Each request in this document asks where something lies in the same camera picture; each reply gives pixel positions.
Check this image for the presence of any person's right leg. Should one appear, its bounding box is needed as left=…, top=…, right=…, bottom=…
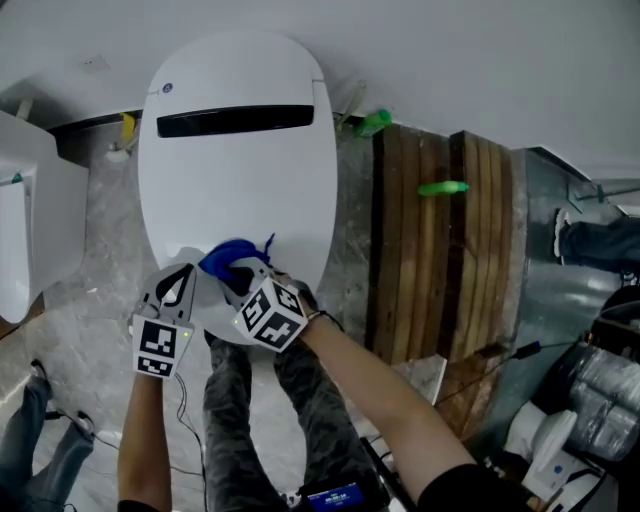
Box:
left=273, top=342, right=371, bottom=512

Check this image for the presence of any small black screen device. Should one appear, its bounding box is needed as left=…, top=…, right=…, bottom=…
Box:
left=299, top=480, right=369, bottom=512

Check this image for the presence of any person's black shirt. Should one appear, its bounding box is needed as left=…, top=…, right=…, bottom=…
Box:
left=117, top=462, right=531, bottom=512

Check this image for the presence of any person's left leg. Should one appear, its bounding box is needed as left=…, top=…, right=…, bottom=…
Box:
left=202, top=332, right=291, bottom=512

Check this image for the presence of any plastic wrapped grey bundle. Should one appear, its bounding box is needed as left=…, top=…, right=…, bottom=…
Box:
left=567, top=342, right=640, bottom=461

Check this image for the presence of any green detergent bottle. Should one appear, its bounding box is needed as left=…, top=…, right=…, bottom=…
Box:
left=353, top=108, right=393, bottom=139
left=416, top=180, right=470, bottom=198

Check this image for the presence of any person's right forearm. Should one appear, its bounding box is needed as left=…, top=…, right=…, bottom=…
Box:
left=299, top=312, right=474, bottom=494

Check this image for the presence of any blue cleaning cloth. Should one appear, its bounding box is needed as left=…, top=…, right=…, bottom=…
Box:
left=197, top=232, right=277, bottom=286

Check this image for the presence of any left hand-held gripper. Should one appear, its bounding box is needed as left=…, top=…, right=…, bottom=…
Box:
left=131, top=262, right=200, bottom=380

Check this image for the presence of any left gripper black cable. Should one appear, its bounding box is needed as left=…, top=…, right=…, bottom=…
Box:
left=174, top=372, right=209, bottom=512

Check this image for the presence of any person's leg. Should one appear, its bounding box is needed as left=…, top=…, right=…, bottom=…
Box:
left=273, top=342, right=371, bottom=512
left=202, top=332, right=291, bottom=512

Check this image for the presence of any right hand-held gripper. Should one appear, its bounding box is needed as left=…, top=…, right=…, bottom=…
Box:
left=218, top=262, right=310, bottom=355

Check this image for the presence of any white tank toilet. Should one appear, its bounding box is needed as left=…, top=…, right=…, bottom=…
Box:
left=0, top=109, right=91, bottom=325

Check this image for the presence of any person's left forearm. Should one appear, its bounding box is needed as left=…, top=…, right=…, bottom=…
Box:
left=117, top=372, right=174, bottom=506

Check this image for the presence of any black power cable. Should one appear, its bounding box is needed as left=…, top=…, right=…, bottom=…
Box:
left=434, top=339, right=581, bottom=406

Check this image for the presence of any long handled floor mop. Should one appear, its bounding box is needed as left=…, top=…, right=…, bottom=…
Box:
left=567, top=182, right=640, bottom=202

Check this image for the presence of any person's right hand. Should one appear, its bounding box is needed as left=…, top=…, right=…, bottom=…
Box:
left=278, top=274, right=320, bottom=320

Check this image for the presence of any wooden plank platform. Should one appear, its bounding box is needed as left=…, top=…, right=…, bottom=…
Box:
left=364, top=123, right=529, bottom=441

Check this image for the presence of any white toilet bowl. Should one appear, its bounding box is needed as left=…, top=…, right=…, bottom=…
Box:
left=504, top=399, right=581, bottom=496

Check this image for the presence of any white toilet lid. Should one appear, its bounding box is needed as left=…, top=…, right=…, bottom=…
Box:
left=138, top=77, right=339, bottom=346

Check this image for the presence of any white smart toilet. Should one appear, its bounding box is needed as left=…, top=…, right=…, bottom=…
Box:
left=147, top=29, right=335, bottom=119

